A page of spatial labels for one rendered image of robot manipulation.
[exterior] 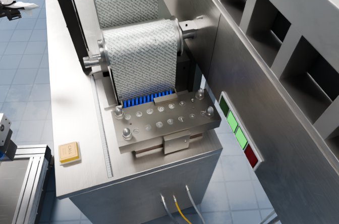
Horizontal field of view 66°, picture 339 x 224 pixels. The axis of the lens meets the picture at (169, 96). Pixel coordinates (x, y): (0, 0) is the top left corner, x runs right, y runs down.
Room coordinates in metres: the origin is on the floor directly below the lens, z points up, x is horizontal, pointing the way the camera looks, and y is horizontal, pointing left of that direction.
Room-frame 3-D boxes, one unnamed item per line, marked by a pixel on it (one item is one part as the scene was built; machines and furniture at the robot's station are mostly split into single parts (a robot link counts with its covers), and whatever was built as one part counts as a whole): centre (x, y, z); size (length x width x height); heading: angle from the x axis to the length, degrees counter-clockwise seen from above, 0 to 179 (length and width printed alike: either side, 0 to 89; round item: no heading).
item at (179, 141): (0.48, -0.03, 0.97); 0.10 x 0.03 x 0.11; 109
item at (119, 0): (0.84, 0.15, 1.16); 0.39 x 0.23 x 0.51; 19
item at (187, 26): (0.77, -0.06, 1.28); 0.06 x 0.05 x 0.02; 109
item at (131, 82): (0.66, 0.09, 1.11); 0.23 x 0.01 x 0.18; 109
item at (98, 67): (0.70, 0.27, 1.05); 0.06 x 0.05 x 0.31; 109
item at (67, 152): (0.45, 0.39, 0.91); 0.07 x 0.07 x 0.02; 19
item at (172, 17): (0.76, -0.02, 1.25); 0.15 x 0.01 x 0.15; 19
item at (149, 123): (0.56, 0.01, 1.00); 0.40 x 0.16 x 0.06; 109
